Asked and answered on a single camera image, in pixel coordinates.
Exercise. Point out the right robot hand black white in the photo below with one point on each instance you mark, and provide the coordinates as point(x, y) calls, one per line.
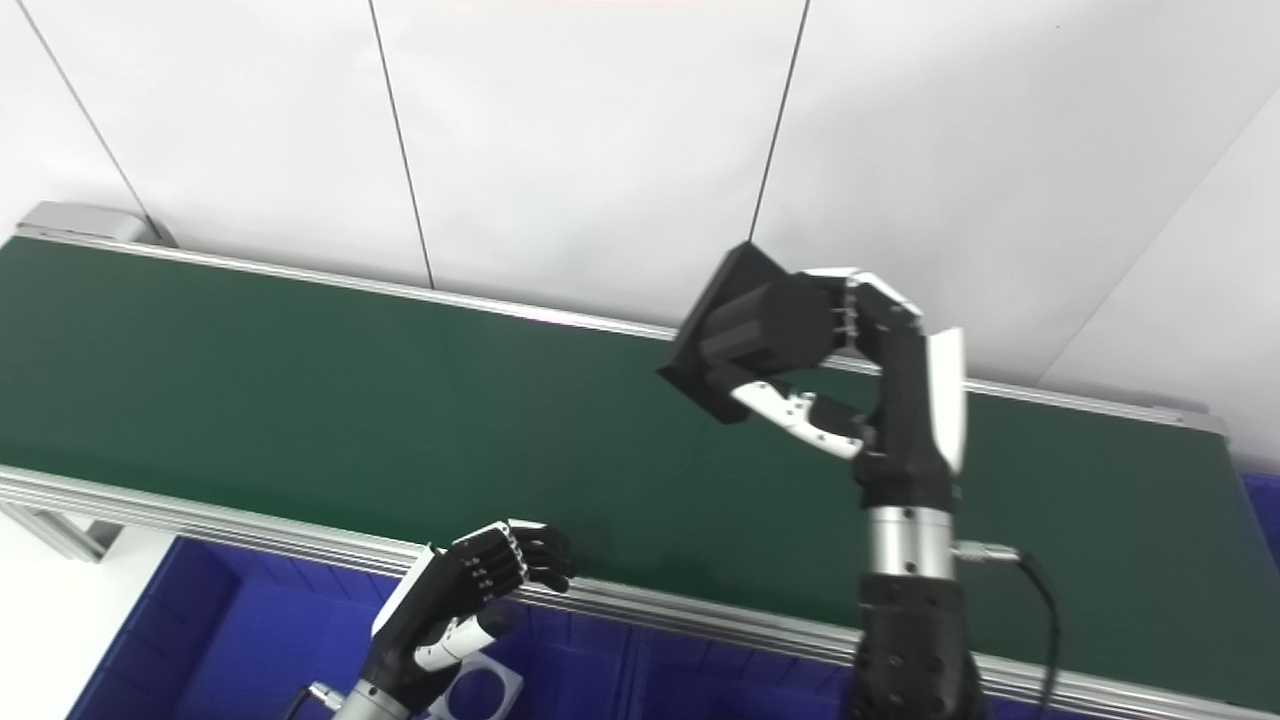
point(905, 400)

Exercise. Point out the aluminium conveyor support leg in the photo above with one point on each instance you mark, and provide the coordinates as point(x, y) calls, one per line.
point(60, 530)

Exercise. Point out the black cylinder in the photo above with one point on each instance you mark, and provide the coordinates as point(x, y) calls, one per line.
point(745, 320)

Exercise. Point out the green conveyor belt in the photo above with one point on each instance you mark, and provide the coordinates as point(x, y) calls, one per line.
point(200, 517)
point(300, 400)

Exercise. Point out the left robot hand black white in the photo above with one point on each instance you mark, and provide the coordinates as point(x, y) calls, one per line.
point(430, 610)

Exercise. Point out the grey square plate round hole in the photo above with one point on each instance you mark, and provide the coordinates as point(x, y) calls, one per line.
point(505, 685)

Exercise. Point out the blue bin with black parts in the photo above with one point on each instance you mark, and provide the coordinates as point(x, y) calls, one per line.
point(720, 680)

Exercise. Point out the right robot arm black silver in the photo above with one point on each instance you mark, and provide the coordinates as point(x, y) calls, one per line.
point(910, 620)

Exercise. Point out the empty blue bin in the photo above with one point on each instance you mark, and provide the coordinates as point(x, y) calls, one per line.
point(1262, 510)

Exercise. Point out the blue bin with grey plates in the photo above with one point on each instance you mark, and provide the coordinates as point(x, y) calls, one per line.
point(220, 640)

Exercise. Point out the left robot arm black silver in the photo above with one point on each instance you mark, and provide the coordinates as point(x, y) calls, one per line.
point(370, 705)

